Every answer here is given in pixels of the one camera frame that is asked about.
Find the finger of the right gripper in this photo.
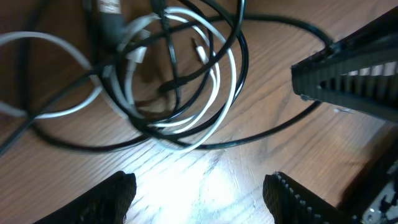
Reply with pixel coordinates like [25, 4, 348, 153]
[291, 8, 397, 122]

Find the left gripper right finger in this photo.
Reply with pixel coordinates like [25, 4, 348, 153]
[262, 172, 360, 224]

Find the white USB cable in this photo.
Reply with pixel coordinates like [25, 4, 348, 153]
[0, 6, 239, 153]

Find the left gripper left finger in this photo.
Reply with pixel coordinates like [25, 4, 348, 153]
[36, 171, 137, 224]

